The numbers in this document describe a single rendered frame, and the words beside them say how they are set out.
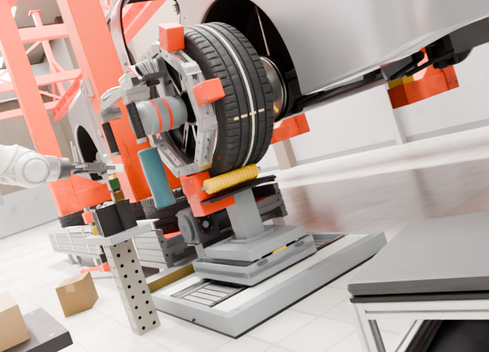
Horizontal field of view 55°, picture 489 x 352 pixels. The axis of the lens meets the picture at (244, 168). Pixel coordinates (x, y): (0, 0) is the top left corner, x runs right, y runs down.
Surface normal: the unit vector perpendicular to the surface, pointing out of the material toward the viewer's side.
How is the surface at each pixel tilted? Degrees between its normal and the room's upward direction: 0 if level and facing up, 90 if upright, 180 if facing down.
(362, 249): 90
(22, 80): 90
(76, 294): 90
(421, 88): 90
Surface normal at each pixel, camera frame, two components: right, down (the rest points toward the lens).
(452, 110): -0.80, 0.29
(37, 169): 0.69, 0.10
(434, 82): 0.51, -0.12
